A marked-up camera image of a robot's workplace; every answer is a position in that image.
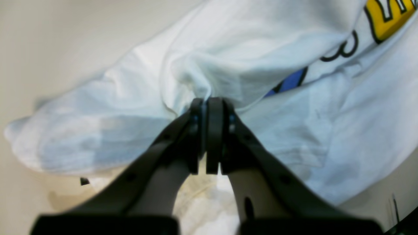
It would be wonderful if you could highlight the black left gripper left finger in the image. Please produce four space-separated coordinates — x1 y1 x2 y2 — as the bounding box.
31 99 204 235

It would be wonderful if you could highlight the white printed t-shirt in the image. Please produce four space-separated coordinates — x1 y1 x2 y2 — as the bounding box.
5 0 417 235

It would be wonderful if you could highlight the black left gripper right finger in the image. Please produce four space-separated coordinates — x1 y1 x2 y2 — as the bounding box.
206 98 383 235

